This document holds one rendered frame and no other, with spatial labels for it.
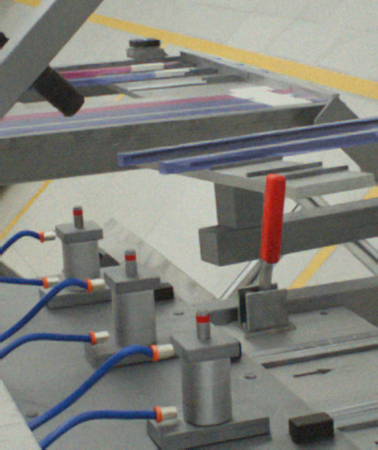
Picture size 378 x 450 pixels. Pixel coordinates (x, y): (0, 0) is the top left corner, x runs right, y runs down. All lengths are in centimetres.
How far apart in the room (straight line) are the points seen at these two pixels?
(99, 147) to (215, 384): 111
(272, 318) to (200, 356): 33
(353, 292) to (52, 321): 28
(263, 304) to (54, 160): 80
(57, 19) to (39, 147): 114
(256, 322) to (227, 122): 85
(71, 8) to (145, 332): 22
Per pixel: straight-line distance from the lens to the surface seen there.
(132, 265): 65
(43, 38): 49
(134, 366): 65
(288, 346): 84
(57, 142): 163
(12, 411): 56
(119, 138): 165
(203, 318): 55
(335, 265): 297
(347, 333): 87
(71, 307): 75
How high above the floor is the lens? 145
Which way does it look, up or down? 22 degrees down
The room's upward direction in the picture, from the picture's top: 49 degrees counter-clockwise
